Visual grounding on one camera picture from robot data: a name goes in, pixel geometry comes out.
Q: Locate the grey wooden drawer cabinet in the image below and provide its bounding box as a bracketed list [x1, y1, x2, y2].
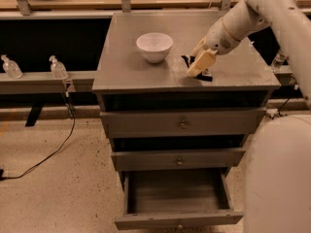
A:
[91, 11, 282, 233]

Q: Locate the clear pump bottle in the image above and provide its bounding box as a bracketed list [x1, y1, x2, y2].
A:
[50, 55, 68, 80]

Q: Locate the middle grey drawer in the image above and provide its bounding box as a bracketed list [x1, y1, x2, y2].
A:
[111, 148, 245, 171]

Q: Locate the clear bottle far left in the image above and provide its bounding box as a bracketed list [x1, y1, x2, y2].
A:
[1, 54, 22, 79]

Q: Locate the black rxbar chocolate bar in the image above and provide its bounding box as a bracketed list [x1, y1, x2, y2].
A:
[182, 54, 213, 82]

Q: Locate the black cable right floor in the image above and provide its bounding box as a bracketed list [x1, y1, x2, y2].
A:
[265, 84, 300, 118]

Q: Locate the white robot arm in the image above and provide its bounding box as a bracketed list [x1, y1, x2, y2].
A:
[188, 0, 311, 233]

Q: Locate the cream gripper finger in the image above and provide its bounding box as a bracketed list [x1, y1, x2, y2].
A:
[190, 38, 206, 57]
[188, 49, 217, 77]

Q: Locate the white ceramic bowl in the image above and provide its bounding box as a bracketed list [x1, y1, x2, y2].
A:
[136, 32, 173, 63]

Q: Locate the top grey drawer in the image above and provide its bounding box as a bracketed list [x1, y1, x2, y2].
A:
[100, 108, 265, 139]

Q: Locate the black floor cable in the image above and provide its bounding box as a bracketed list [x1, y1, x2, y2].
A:
[0, 92, 77, 182]

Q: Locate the clear water bottle right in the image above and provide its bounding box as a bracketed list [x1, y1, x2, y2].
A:
[270, 50, 287, 72]

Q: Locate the grey metal rail bench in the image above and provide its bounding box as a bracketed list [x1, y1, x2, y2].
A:
[0, 71, 96, 95]

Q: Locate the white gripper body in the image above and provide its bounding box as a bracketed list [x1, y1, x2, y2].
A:
[205, 18, 240, 55]

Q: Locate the bottom grey open drawer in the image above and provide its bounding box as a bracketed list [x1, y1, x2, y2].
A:
[115, 168, 243, 230]

